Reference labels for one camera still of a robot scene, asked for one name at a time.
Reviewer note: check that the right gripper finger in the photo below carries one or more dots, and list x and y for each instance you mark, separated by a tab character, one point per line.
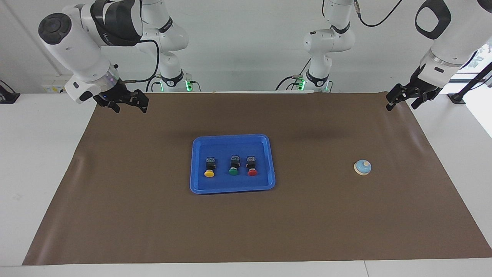
144	107
115	108

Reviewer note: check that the black table clamp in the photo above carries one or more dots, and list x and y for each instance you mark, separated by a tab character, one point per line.
7	97

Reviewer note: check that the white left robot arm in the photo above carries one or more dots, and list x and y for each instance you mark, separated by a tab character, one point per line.
330	42

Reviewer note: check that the yellow push button switch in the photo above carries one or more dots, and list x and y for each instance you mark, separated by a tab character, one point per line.
209	174

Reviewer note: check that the red push button switch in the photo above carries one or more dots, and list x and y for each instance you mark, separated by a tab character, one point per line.
252	172

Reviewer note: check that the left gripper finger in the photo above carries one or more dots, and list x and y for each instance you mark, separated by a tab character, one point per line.
390	105
418	102

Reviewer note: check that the white wall power outlet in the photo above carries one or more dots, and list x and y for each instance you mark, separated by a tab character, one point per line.
54	89

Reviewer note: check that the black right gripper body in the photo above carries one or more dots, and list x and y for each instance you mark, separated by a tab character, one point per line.
119	96

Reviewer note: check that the green push button switch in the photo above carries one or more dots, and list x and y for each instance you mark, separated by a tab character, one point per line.
233	172

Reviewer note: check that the blue plastic tray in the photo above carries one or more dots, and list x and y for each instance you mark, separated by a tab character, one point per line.
230	184

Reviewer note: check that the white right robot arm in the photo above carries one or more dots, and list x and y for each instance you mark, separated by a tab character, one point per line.
77	42

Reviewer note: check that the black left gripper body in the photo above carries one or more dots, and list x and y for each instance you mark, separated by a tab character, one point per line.
417	89

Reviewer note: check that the black camera stand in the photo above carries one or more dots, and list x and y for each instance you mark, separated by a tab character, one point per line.
457	97

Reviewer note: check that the light blue desk bell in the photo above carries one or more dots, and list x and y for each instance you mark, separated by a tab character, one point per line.
362	167

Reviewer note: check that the brown table mat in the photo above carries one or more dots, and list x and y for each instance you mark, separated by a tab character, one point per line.
246	227

